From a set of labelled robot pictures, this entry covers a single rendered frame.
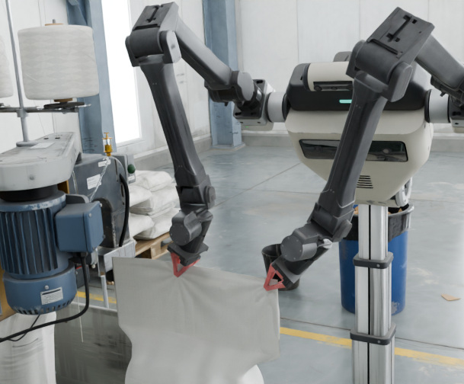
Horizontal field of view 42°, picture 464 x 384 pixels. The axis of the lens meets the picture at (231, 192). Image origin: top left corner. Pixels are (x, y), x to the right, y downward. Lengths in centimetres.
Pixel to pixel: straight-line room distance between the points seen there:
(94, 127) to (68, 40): 631
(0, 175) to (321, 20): 873
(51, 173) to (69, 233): 13
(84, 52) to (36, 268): 48
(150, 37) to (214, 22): 897
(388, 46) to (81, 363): 173
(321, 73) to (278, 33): 852
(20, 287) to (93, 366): 109
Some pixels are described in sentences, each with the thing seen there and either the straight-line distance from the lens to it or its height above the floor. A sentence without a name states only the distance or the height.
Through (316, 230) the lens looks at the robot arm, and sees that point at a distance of 132.
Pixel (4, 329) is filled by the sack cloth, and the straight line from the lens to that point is 200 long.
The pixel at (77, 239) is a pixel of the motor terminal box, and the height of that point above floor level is 125.
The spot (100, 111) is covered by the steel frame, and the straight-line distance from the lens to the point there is 742.
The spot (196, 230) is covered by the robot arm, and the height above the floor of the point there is 120.
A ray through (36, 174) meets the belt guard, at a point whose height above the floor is 139.
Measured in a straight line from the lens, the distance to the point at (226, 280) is 150.
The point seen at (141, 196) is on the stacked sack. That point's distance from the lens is 468.
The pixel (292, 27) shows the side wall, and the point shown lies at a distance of 995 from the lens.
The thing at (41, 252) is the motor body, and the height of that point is 123.
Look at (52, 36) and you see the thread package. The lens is 136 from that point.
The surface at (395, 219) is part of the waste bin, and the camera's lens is 359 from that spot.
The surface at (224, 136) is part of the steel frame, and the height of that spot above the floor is 19.
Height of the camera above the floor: 161
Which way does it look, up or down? 13 degrees down
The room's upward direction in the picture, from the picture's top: 3 degrees counter-clockwise
